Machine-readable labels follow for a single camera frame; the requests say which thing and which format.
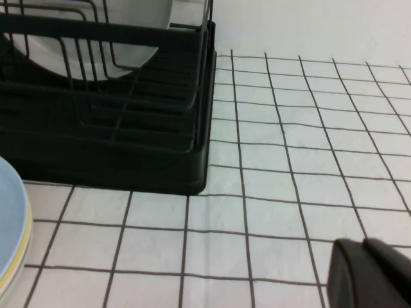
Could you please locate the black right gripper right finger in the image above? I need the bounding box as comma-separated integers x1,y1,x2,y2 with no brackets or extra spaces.
363,237,411,308

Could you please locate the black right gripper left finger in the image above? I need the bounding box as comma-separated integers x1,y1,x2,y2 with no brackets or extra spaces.
326,239,387,308

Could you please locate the black dish drying rack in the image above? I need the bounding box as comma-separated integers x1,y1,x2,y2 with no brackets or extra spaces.
0,21,218,196

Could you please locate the pale pink plate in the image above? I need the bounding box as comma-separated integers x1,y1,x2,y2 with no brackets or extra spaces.
2,0,175,81

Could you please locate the pale yellow plate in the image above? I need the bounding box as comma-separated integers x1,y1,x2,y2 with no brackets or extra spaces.
0,200,34,290

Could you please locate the white plate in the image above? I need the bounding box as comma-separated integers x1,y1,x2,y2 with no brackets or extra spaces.
0,235,33,308

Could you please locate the light blue plate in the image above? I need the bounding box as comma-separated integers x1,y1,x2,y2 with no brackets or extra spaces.
0,155,28,280

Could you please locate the white grid-pattern tablecloth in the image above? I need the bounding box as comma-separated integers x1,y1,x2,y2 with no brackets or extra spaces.
0,47,411,308

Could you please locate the black wire dish rack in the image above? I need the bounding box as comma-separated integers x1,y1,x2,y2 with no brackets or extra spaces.
0,0,215,152

